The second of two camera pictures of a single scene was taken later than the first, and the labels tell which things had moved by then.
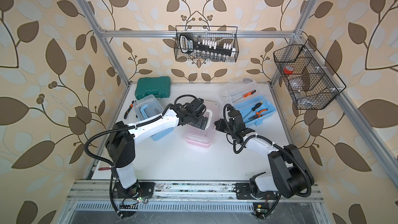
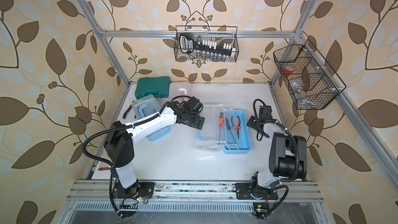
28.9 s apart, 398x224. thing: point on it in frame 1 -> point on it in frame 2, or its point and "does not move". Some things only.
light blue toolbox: x=254 y=106 -> x=224 y=128
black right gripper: x=219 y=126 -> x=253 y=122
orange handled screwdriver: x=245 y=95 -> x=221 y=124
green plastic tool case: x=159 y=86 does not move
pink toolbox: x=196 y=137 -> x=182 y=92
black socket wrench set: x=205 y=49 does not move
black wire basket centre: x=206 y=43 does not move
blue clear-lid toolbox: x=149 y=106 does not move
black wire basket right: x=312 y=82 does not move
